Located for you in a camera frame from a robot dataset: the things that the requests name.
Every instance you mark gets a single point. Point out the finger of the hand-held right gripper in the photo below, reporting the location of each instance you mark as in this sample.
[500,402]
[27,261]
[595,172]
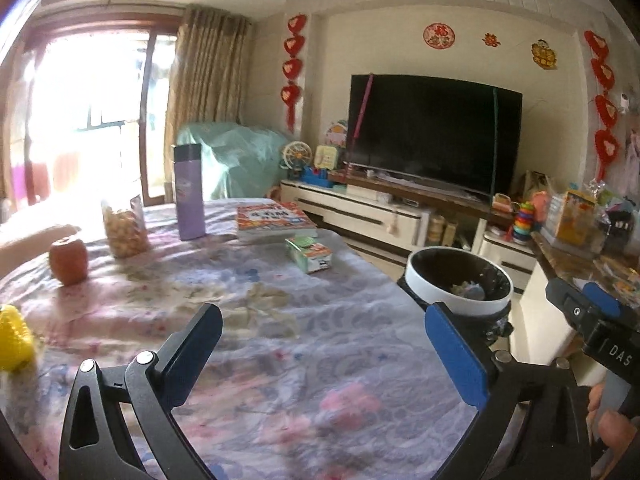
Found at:
[570,305]
[602,300]

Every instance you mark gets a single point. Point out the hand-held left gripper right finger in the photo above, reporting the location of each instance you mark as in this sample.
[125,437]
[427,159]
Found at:
[457,355]

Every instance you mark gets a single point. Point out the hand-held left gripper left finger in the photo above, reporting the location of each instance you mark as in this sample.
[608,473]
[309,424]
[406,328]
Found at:
[197,342]

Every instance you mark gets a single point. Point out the black bin with white rim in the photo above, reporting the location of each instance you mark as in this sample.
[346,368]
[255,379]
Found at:
[457,285]

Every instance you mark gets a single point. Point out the person's right hand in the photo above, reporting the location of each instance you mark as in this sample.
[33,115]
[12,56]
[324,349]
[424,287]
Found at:
[617,432]

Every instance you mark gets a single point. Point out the yellow toy box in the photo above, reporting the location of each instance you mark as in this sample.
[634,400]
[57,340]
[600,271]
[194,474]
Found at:
[575,217]

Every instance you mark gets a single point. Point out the floral tablecloth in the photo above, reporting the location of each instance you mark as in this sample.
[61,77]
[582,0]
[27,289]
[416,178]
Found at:
[300,350]

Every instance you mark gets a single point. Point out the paper gift bag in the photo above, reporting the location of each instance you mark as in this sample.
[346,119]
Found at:
[535,185]

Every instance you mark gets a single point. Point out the clear jar of snack balls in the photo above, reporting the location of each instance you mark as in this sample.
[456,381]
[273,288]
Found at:
[125,230]

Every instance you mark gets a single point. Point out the green white carton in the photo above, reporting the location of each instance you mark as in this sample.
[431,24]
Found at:
[310,255]

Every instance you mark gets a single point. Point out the colourful book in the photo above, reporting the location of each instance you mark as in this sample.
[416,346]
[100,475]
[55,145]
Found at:
[272,220]

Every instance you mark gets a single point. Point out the purple thermos bottle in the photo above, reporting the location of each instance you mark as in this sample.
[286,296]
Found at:
[189,195]

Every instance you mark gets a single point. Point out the red apple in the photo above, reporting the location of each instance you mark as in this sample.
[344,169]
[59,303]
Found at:
[68,260]

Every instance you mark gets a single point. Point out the yellow bumpy toy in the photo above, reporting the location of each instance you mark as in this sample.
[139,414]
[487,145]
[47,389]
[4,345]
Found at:
[15,340]

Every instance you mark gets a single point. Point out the teal dust cover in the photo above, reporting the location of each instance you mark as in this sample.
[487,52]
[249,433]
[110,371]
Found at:
[235,160]

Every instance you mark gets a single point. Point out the beige sofa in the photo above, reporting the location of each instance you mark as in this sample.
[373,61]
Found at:
[30,240]

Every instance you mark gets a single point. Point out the blue toy blocks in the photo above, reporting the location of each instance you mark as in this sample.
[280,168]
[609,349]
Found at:
[315,177]

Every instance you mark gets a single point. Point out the ferris wheel toy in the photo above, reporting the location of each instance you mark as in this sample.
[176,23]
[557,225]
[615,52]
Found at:
[296,157]

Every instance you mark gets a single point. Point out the black television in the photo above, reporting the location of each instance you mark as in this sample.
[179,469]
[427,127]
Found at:
[430,130]

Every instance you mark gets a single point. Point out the yellow toy phone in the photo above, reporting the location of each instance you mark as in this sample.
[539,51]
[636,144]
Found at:
[326,156]

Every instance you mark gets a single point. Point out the round colourful card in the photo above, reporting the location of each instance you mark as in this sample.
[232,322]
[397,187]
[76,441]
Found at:
[336,134]

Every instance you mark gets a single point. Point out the pink stick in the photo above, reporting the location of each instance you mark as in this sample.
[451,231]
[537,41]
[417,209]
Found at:
[359,120]

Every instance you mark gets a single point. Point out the beige patterned curtain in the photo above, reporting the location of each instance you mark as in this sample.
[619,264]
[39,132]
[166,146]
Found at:
[205,75]
[12,125]

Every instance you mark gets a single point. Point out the round red paper cutting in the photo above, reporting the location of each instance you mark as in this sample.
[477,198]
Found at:
[439,36]

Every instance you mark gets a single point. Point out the gold red wall sticker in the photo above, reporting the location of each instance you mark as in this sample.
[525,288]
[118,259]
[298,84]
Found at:
[544,53]

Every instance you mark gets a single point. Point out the small red wall character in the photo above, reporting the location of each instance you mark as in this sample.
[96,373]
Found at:
[490,40]

